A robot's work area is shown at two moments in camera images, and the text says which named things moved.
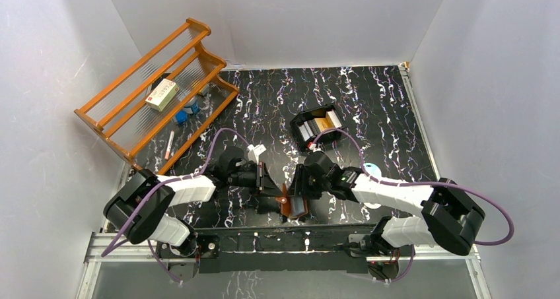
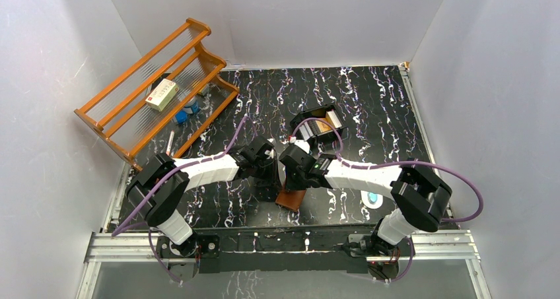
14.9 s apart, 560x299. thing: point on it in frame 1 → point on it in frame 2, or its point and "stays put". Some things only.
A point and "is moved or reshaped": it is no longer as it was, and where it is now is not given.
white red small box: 162,96 stays put
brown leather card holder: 292,206 is moved or reshaped
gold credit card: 324,123 stays put
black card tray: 308,127 stays put
